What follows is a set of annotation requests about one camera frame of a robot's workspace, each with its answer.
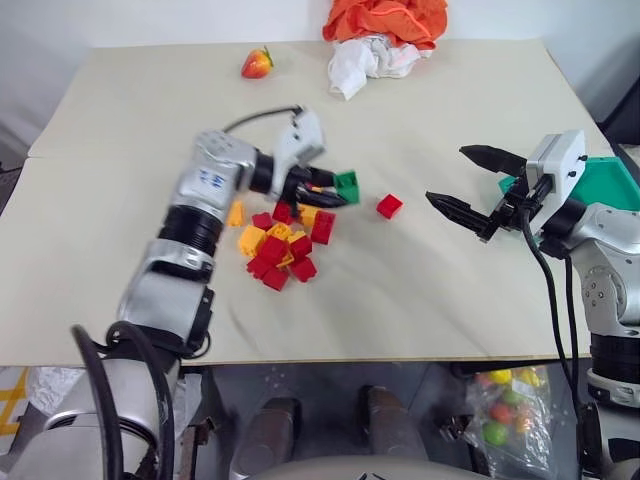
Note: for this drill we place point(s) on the orange cloth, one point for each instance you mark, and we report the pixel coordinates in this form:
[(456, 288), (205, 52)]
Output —
[(385, 20)]

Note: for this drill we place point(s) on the green toy block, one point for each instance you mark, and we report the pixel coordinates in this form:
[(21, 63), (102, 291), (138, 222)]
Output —
[(349, 186)]

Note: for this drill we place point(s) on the teal plastic bin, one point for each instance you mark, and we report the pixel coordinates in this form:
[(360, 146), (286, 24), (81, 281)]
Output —
[(602, 187)]

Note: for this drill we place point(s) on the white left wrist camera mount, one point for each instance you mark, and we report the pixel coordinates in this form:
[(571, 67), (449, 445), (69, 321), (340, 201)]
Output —
[(302, 140)]

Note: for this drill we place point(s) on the rusty metal bracket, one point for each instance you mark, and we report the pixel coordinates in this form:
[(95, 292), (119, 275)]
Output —
[(200, 440)]

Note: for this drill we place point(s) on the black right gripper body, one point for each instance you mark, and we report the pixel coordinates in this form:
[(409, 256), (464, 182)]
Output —
[(517, 207)]

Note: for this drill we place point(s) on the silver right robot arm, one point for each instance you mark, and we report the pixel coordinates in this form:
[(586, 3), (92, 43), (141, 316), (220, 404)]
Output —
[(607, 260)]

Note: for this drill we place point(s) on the clear bag of toy fruit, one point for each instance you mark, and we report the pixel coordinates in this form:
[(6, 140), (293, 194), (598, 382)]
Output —
[(505, 410)]

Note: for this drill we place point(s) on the white crumpled cloth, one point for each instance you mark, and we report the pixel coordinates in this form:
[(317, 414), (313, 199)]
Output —
[(362, 65)]

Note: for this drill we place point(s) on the toy strawberry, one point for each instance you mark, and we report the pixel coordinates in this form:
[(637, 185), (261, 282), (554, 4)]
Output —
[(256, 65)]

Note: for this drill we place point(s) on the yellow toy block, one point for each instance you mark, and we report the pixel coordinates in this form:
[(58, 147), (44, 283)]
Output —
[(308, 216), (286, 260), (279, 231), (297, 236), (236, 215), (251, 241)]

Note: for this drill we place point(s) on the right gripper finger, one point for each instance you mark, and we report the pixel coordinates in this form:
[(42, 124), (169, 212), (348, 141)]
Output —
[(492, 158), (456, 208)]

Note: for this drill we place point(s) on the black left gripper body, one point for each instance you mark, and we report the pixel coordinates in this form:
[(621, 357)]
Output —
[(299, 181)]

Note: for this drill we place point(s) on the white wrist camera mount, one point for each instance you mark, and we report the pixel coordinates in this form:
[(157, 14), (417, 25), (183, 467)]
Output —
[(302, 140), (557, 162)]

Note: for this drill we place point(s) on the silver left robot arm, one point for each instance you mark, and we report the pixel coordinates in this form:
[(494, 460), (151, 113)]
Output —
[(197, 197)]

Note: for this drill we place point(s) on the dark brown rounded shape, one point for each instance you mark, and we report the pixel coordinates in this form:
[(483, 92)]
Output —
[(272, 432), (395, 430)]

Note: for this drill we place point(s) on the red toy block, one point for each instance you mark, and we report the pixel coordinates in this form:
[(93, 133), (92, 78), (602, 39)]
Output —
[(303, 270), (324, 228), (283, 213), (258, 267), (262, 221), (302, 247), (390, 206), (273, 249), (275, 279)]

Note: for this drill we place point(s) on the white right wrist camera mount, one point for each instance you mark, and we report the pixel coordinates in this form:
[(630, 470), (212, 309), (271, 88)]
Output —
[(557, 162)]

